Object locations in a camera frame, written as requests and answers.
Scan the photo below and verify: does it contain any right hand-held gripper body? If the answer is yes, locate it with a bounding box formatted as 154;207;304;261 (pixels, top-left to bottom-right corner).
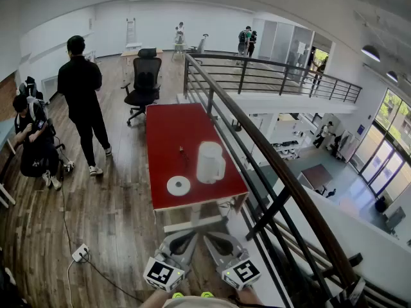
215;249;261;291

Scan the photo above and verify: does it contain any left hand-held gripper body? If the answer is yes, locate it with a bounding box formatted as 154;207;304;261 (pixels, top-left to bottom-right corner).
143;248;193;293

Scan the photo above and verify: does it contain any white plastic disc with hole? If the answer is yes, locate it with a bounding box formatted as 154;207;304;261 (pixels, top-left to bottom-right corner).
166;175;191;197

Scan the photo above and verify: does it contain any white cylindrical container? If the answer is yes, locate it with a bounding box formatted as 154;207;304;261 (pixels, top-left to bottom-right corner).
195;141;227;185

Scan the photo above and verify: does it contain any person's right forearm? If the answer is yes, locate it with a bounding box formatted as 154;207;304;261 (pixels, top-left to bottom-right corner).
239;286;265;308

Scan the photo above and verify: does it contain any person's left forearm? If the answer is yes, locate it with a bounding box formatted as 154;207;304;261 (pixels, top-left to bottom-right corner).
138;289;173;308

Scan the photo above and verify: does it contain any white printed t-shirt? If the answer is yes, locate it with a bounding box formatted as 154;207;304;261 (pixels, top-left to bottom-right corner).
162;295;240;308

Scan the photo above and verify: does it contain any white power strip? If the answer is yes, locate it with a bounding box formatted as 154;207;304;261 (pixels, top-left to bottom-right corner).
71;243;91;263

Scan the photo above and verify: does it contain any dark metal railing wooden handrail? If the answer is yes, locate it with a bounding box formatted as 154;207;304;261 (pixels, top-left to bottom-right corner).
183;52;367;308

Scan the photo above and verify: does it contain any brown low table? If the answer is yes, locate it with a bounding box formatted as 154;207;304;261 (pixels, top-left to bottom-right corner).
297;164;335;196

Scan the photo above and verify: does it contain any white display shelf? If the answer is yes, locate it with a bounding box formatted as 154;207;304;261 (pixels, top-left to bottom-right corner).
269;114;314;160

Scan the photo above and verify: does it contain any black mesh office chair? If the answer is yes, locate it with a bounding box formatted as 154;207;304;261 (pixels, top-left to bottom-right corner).
121;47;162;126

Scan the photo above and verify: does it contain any light wooden desk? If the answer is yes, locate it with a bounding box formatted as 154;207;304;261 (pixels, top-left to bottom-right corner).
120;47;164;76

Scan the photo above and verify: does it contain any small round side table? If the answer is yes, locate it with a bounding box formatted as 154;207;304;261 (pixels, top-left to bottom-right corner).
171;42;187;62

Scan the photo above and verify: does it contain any grey swivel chair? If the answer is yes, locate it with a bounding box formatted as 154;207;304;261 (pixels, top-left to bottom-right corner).
188;33;209;56

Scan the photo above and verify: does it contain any black white gaming chair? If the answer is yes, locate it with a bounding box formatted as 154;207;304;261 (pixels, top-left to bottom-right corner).
18;76;44;101

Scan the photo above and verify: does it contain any white ladder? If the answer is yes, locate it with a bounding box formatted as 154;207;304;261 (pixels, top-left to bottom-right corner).
125;17;139;49

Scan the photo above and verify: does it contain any black floor cable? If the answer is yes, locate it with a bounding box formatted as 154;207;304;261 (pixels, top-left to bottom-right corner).
57;136;81;253
83;255;144;304

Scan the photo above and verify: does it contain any white floor cable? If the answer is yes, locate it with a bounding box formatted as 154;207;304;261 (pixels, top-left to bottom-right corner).
66;258;75;308

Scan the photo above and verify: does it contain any large glass window wall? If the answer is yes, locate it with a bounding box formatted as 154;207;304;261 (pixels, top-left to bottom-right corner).
349;88;411;198

